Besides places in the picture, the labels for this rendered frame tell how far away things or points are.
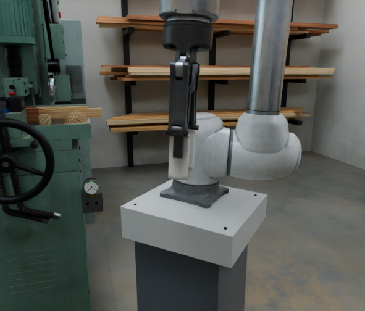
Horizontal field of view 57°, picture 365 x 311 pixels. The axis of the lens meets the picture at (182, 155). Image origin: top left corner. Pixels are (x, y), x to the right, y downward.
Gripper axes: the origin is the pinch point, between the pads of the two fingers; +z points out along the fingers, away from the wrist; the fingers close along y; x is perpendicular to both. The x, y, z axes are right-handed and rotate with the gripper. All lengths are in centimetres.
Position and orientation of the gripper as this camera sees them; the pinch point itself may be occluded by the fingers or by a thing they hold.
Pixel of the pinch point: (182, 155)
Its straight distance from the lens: 53.9
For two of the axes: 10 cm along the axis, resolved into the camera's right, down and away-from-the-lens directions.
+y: -1.6, 2.0, -9.7
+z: -0.5, 9.8, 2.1
